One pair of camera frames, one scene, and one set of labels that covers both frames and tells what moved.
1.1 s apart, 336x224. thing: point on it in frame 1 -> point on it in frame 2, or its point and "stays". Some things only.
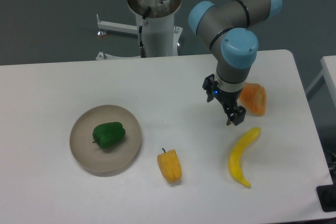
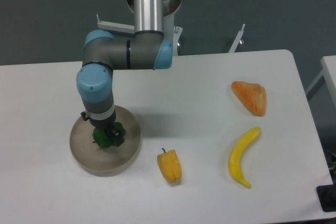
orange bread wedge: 253,96 stays
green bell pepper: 107,135 stays
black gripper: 235,113 -> 118,138
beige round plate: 106,161 stays
